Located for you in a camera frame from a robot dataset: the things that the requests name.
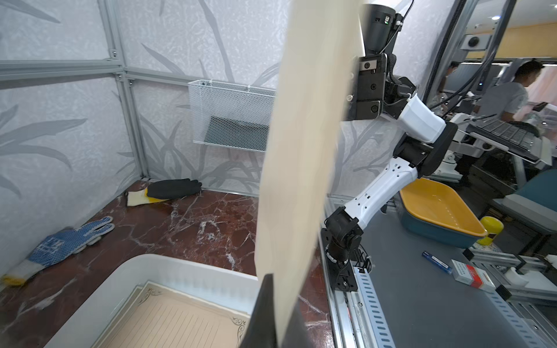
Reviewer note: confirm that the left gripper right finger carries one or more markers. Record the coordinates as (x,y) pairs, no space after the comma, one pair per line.
(297,333)

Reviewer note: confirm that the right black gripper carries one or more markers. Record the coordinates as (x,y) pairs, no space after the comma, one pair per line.
(377,91)

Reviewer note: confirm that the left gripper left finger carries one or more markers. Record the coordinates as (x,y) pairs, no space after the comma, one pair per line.
(261,330)

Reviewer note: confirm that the beige stationery sheet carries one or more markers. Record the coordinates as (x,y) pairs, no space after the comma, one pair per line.
(322,43)

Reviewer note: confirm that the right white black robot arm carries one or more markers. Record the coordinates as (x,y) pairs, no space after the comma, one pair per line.
(419,152)

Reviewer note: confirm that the stationery sheets in box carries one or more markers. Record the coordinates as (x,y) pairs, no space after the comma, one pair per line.
(158,316)

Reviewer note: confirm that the red white small box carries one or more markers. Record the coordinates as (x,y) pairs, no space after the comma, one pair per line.
(471,276)

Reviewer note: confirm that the yellow teal plastic basin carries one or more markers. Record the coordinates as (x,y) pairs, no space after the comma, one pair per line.
(436,211)

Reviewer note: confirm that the person in grey shirt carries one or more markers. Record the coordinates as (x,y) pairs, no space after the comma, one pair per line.
(505,100)

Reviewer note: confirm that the black keyboard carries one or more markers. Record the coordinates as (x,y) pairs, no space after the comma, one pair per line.
(518,141)

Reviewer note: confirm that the blue marker pen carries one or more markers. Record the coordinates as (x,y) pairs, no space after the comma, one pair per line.
(436,261)

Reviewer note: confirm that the yellow bottle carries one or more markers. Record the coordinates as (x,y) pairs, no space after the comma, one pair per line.
(493,227)

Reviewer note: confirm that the blue dotted work glove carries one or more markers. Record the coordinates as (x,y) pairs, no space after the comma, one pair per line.
(56,248)

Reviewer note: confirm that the aluminium front rail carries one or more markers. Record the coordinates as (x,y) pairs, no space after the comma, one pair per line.
(356,315)

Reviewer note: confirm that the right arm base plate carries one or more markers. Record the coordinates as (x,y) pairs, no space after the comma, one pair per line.
(338,261)

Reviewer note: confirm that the white wire mesh basket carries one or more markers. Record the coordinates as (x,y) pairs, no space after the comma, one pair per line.
(230,115)

